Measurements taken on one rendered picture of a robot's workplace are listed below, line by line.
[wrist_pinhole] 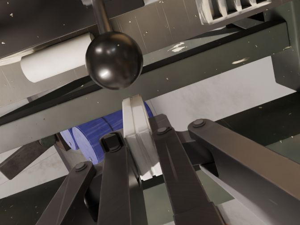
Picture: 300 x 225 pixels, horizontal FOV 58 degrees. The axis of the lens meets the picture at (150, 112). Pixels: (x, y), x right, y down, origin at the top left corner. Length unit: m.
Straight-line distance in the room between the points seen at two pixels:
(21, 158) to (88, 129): 5.09
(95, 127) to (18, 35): 2.62
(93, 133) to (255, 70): 1.68
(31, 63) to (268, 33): 0.31
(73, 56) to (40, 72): 0.04
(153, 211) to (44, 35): 0.23
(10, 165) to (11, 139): 7.40
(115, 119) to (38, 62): 2.66
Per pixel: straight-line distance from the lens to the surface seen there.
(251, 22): 0.76
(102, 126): 2.89
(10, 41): 0.29
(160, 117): 0.17
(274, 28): 0.43
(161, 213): 0.36
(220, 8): 0.31
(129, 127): 0.15
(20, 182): 9.40
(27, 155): 7.85
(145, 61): 1.34
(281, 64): 0.48
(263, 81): 1.96
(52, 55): 0.30
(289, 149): 0.37
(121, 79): 0.17
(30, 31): 0.28
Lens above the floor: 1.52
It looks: 29 degrees down
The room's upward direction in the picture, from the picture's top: 122 degrees counter-clockwise
